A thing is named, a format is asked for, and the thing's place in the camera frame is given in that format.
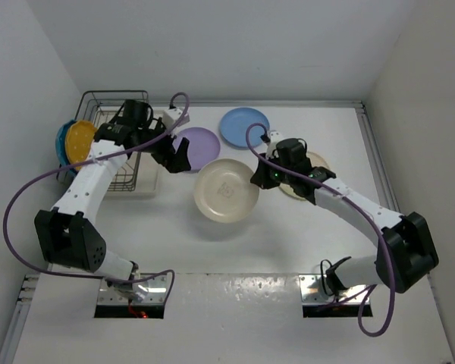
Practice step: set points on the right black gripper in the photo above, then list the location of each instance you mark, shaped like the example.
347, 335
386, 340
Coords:
262, 179

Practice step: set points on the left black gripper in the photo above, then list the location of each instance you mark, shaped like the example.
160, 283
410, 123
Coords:
174, 161

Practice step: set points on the cream plate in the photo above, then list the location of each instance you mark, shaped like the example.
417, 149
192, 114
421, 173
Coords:
223, 192

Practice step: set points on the yellow polka dot plate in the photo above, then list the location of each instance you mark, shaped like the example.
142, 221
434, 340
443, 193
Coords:
78, 140

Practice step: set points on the teal polka dot plate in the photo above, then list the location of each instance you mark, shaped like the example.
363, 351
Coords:
60, 143

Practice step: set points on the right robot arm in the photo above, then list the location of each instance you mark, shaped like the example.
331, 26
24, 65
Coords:
405, 248

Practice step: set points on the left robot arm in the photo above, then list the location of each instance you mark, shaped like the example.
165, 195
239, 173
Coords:
67, 233

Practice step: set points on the purple plate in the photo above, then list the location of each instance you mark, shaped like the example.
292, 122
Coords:
204, 146

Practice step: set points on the cream drip tray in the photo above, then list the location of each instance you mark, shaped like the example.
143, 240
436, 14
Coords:
138, 178

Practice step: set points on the beige green leaf plate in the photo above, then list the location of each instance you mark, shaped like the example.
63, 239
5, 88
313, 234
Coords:
317, 161

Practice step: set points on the blue plate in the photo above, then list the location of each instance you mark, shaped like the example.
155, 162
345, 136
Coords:
233, 125

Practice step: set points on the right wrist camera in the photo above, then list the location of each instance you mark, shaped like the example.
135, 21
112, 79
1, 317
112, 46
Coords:
272, 137

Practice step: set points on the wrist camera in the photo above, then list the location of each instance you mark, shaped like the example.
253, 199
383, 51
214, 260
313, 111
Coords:
172, 116
272, 137

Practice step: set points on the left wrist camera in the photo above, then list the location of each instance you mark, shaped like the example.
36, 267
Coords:
172, 116

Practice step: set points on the grey wire dish rack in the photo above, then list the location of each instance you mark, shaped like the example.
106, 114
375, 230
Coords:
99, 106

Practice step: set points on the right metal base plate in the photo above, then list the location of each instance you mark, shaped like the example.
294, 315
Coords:
312, 294

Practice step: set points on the metal base plate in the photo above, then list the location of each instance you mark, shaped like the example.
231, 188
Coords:
147, 293
312, 294

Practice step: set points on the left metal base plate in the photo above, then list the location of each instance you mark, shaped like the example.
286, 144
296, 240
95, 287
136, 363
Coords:
147, 293

